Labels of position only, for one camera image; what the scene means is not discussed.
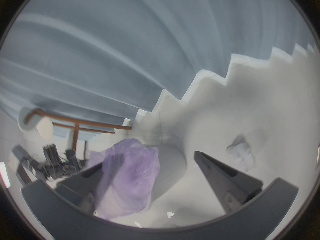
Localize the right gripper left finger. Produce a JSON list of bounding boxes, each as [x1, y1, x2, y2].
[[55, 162, 105, 216]]

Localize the purple plastic bag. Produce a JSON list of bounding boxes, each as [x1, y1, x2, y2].
[[94, 138, 161, 219]]

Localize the white wooden-legged chair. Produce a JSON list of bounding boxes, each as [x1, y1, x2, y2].
[[17, 108, 132, 159]]

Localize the blue-green curtain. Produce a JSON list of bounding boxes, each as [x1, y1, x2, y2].
[[0, 0, 320, 139]]

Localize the white paper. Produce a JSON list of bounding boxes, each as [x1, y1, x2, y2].
[[226, 135, 255, 172]]

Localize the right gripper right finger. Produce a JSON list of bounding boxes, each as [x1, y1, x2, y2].
[[194, 150, 263, 214]]

